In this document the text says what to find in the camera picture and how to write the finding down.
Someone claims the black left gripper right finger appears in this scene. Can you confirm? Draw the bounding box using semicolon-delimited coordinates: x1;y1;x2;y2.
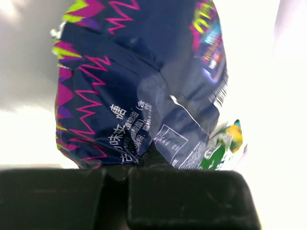
127;169;261;230

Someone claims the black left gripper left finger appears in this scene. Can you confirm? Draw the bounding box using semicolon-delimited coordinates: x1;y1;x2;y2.
0;169;106;230

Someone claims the dark blue snack bag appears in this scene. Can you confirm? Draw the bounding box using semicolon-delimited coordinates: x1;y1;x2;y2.
52;0;228;169

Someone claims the green yellow Fox's candy bag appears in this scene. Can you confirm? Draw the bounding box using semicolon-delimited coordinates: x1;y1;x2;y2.
199;119;247;171

